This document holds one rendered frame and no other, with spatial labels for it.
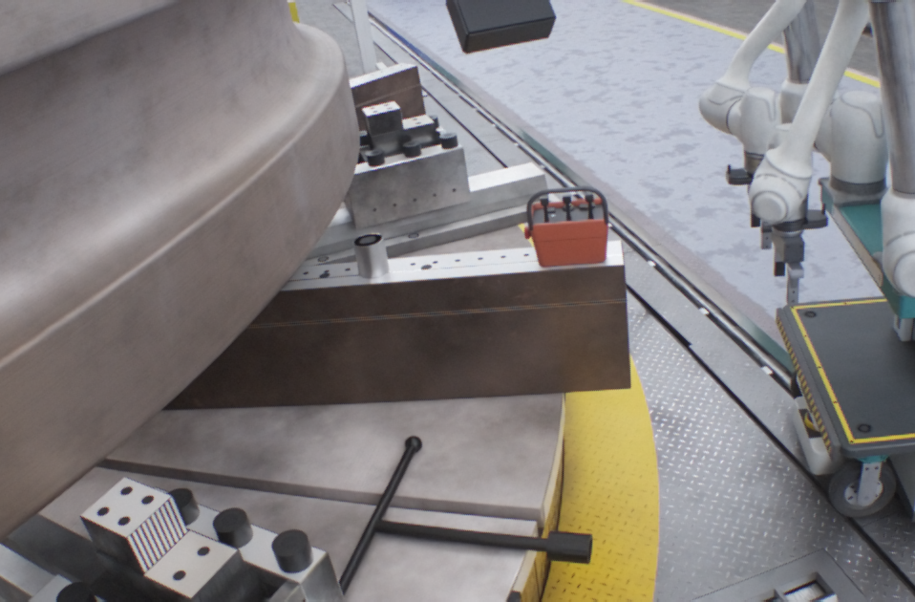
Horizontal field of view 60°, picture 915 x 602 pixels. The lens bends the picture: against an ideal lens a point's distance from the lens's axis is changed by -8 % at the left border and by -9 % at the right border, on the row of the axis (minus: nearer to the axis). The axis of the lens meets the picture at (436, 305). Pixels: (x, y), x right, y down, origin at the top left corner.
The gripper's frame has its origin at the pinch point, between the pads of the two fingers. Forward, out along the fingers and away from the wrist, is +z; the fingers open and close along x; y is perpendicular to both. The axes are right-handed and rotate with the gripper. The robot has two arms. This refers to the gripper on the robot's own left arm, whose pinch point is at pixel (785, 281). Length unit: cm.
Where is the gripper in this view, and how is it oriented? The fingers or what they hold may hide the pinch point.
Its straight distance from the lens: 209.2
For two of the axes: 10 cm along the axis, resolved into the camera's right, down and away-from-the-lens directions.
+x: -1.2, 5.0, -8.6
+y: -9.8, 0.8, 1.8
